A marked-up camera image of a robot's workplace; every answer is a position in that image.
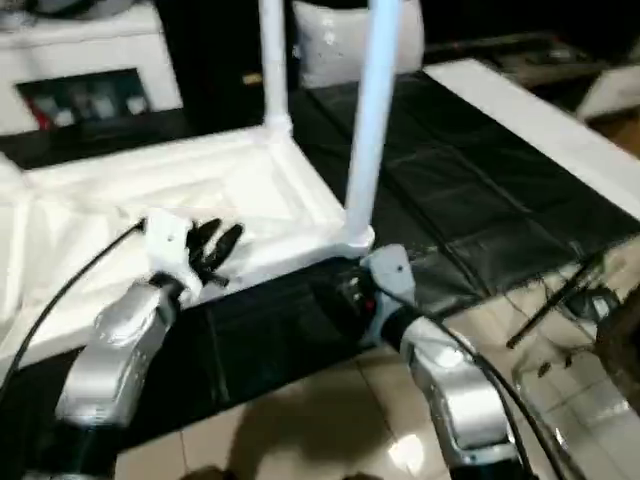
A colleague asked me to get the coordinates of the chrome tube chair frame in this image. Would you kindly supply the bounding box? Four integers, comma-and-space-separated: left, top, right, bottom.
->
509, 358, 640, 480

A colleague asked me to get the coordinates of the dark low tv bench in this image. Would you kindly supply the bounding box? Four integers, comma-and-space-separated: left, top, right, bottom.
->
423, 31, 617, 87

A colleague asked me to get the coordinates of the dark grey floor box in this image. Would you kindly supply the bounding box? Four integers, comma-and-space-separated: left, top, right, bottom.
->
573, 291, 620, 322

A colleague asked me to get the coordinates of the dark brown round object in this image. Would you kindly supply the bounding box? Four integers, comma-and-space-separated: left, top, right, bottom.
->
596, 293, 640, 397

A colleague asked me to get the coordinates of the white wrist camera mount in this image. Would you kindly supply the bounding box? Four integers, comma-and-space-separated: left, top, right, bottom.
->
358, 243, 417, 347
141, 208, 207, 297

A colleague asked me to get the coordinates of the black metal table leg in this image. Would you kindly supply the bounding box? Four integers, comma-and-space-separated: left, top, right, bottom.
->
504, 248, 607, 351

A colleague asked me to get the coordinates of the white pillow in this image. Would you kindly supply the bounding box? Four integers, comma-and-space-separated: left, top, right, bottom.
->
291, 0, 427, 90

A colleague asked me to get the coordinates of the white flat board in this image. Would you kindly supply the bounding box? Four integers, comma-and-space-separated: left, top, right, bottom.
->
423, 56, 640, 222

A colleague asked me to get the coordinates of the white plastic table top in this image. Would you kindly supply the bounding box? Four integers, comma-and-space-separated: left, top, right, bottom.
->
0, 121, 377, 372

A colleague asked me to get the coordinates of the grey bag with black strap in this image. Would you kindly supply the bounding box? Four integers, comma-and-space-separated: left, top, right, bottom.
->
28, 0, 137, 20

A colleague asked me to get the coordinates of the grey floor cable bundle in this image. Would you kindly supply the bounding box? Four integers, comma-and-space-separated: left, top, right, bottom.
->
499, 268, 602, 382

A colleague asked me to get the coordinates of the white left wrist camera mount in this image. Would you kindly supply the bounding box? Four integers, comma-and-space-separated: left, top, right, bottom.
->
141, 208, 207, 297

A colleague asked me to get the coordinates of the white glass-door cabinet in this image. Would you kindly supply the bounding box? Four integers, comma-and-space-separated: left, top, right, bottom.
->
0, 4, 185, 137

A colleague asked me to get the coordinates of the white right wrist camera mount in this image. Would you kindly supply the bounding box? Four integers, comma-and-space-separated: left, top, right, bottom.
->
358, 243, 417, 347

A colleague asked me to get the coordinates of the black table mat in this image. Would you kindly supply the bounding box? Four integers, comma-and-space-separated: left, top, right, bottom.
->
0, 69, 636, 451

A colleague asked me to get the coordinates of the white plastic table leg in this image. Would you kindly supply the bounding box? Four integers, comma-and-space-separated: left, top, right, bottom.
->
257, 0, 295, 140
343, 0, 405, 247

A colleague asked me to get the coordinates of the white low side cabinet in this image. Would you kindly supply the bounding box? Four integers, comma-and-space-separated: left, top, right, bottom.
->
578, 63, 640, 122

